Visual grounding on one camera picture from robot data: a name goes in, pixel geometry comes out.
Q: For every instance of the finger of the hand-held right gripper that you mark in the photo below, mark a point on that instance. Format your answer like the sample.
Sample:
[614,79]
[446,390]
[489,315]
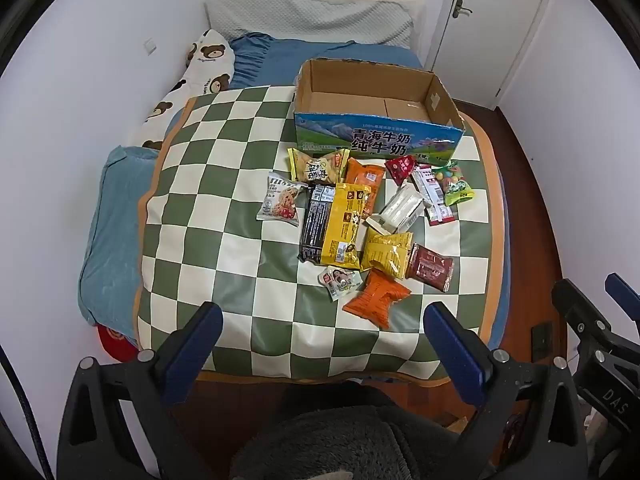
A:
[580,317]
[625,297]

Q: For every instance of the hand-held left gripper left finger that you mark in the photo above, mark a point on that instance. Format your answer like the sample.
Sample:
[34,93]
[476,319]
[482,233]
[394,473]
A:
[200,332]

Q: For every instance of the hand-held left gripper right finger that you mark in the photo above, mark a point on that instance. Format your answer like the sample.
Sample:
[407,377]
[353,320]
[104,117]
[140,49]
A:
[447,335]

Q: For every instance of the orange snack packet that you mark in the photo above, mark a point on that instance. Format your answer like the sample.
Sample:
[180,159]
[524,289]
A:
[365,177]
[376,300]

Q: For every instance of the plain yellow snack packet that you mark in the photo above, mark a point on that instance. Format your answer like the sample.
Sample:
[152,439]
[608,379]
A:
[386,255]

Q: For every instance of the white wafer packet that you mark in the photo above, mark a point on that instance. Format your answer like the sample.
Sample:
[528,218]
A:
[397,210]

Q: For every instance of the white red snack packet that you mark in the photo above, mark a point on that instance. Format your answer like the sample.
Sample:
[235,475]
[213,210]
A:
[434,195]

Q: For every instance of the green candy bag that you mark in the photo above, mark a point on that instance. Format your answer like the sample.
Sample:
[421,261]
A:
[454,182]

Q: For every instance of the large black yellow packet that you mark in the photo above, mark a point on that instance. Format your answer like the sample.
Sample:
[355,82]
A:
[335,225]

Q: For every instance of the yellow biscuit snack packet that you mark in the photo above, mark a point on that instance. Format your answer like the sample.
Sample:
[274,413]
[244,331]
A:
[317,166]

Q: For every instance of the printed cardboard box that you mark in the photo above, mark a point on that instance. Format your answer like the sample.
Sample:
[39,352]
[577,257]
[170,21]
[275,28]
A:
[380,142]

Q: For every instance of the black floor socket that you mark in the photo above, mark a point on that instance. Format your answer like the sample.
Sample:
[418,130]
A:
[542,337]

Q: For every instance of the dark red snack packet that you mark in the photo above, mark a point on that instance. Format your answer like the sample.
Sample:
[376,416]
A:
[430,267]

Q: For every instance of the red object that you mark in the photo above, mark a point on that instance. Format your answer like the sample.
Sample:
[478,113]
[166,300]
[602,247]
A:
[117,345]

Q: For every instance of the green white checkered mat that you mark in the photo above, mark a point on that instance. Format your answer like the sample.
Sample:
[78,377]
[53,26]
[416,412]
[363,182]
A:
[225,240]

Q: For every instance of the small face print packet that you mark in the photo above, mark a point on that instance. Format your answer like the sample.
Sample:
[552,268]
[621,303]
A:
[340,282]

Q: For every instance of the light blue pillow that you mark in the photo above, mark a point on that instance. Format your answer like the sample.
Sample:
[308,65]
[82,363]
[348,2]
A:
[112,240]

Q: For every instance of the white noodle print packet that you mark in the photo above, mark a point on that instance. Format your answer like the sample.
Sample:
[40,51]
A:
[280,200]

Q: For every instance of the small red snack packet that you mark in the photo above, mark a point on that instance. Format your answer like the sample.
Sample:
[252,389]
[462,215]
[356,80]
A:
[401,169]

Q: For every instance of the bear print pillow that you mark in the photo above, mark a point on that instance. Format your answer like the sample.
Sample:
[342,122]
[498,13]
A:
[202,67]

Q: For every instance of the white door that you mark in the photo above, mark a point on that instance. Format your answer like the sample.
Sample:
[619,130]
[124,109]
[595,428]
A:
[500,35]

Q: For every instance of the white textured pillow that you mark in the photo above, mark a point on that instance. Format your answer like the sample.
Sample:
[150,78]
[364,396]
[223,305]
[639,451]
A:
[310,20]

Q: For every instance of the white wall switch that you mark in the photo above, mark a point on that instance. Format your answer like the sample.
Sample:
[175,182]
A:
[149,46]

